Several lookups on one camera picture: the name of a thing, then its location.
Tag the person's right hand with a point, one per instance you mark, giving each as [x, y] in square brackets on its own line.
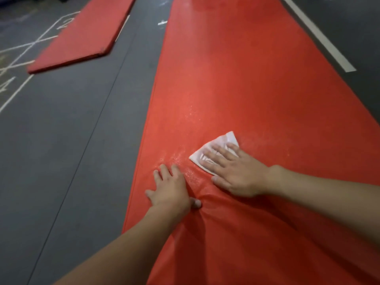
[240, 175]

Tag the person's left hand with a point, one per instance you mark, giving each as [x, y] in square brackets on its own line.
[170, 192]

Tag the white wet wipe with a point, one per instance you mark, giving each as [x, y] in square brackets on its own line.
[225, 139]

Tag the red mat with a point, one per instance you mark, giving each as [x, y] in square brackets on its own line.
[86, 35]
[267, 86]

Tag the person's right forearm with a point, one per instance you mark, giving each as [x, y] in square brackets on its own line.
[332, 198]

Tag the person's left forearm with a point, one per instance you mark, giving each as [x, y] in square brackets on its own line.
[118, 249]

